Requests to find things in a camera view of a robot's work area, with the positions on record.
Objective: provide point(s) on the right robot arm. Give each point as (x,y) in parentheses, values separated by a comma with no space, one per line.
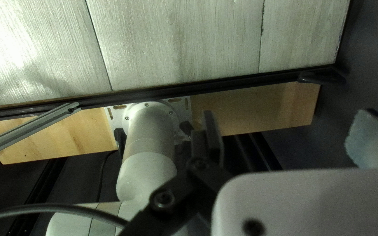
(146,154)

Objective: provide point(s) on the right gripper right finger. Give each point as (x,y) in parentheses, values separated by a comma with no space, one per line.
(376,144)

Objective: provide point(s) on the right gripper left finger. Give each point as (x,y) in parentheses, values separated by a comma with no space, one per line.
(202,177)

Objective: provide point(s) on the black frame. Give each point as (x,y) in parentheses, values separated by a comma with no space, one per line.
(208,88)

